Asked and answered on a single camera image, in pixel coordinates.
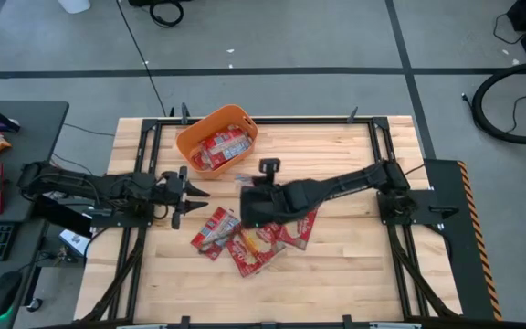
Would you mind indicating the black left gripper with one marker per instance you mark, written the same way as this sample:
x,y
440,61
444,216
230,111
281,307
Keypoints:
x,y
174,189

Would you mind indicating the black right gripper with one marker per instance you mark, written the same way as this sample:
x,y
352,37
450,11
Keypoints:
x,y
272,203

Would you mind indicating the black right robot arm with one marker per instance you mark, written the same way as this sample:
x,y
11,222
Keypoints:
x,y
359,183

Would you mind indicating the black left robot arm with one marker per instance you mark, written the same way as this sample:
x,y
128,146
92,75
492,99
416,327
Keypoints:
x,y
108,187

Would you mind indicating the orange plastic basket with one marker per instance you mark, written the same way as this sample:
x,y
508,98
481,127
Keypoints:
x,y
190,141

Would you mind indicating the black table clamp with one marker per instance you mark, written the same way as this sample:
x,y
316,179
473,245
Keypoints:
x,y
184,322
353,115
184,113
347,321

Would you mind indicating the white printed box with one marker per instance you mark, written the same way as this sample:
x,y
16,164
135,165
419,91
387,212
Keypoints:
x,y
73,240

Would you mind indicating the black box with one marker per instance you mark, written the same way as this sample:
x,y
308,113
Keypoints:
x,y
62,220

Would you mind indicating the black desk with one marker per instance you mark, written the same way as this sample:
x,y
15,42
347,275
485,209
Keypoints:
x,y
34,137

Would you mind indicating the black desk caster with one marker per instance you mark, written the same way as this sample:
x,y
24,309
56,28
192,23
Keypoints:
x,y
34,304

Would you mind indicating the black panel with hazard stripes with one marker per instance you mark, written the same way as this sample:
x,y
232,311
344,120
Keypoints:
x,y
464,256

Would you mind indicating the black computer mouse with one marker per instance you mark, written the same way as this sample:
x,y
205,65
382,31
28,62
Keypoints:
x,y
3,292

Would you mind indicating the white bucket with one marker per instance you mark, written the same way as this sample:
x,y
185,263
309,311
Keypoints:
x,y
75,5

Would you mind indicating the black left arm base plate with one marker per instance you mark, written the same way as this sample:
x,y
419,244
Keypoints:
x,y
121,221

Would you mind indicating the black aluminium rig frame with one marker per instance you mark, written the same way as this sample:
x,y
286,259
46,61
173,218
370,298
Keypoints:
x,y
313,121

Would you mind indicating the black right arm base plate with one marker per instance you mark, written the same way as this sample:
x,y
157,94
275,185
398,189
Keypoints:
x,y
423,208

